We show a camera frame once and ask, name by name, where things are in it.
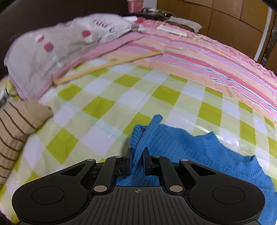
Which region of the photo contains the grey folded cloth on nightstand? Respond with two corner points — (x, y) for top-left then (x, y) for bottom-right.
(165, 16), (202, 33)

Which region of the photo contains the wooden wardrobe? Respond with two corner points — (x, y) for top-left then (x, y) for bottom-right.
(157, 1), (275, 62)

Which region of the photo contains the pink striped bed quilt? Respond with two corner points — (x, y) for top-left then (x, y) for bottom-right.
(54, 20), (276, 122)

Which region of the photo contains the white flat card on bed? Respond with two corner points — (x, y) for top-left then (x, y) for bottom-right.
(156, 25), (187, 37)

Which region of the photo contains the dark brown headboard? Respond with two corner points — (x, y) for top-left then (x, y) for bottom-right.
(1, 0), (129, 78)

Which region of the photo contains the beige brown striped garment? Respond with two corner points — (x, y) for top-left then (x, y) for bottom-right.
(0, 100), (53, 186)

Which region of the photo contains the wooden door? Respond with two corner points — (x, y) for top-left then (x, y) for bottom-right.
(261, 11), (276, 76)

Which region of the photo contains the pink storage box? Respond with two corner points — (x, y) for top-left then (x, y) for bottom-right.
(127, 0), (144, 13)

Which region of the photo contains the grey pillow with pink dots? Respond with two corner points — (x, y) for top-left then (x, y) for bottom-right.
(4, 14), (142, 100)

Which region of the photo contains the blue knitted striped sweater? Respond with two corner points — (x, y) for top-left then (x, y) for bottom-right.
(117, 114), (276, 224)

